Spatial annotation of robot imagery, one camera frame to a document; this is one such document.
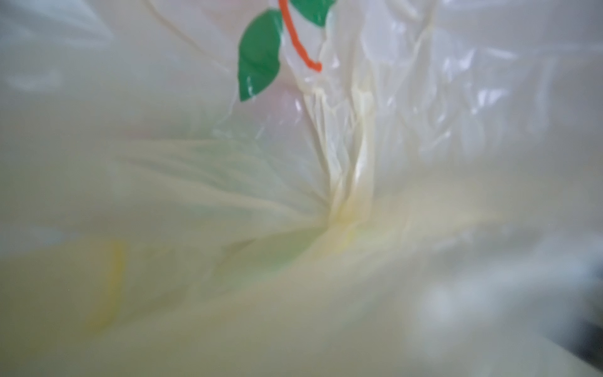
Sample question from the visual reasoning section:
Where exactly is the yellow plastic bag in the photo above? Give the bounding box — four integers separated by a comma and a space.
1, 1, 602, 376

